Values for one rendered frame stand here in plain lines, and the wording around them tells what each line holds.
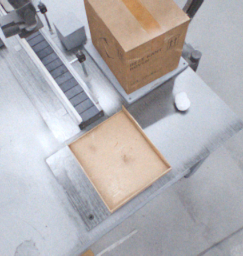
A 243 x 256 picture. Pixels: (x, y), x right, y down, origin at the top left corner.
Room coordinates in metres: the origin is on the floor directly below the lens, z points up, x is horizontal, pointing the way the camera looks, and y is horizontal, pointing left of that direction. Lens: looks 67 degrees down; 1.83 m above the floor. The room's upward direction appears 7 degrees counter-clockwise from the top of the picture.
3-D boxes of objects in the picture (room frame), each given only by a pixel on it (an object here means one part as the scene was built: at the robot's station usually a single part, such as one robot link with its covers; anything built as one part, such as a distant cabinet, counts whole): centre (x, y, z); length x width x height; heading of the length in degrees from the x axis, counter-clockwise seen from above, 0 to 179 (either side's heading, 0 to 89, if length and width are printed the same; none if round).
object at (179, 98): (0.49, -0.25, 0.85); 0.08 x 0.07 x 0.04; 143
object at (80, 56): (0.66, 0.14, 0.91); 0.07 x 0.03 x 0.16; 119
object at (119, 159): (0.30, 0.02, 0.85); 0.30 x 0.26 x 0.04; 29
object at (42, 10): (0.92, 0.28, 0.91); 0.07 x 0.03 x 0.16; 119
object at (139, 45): (0.73, -0.09, 0.99); 0.30 x 0.24 x 0.27; 24
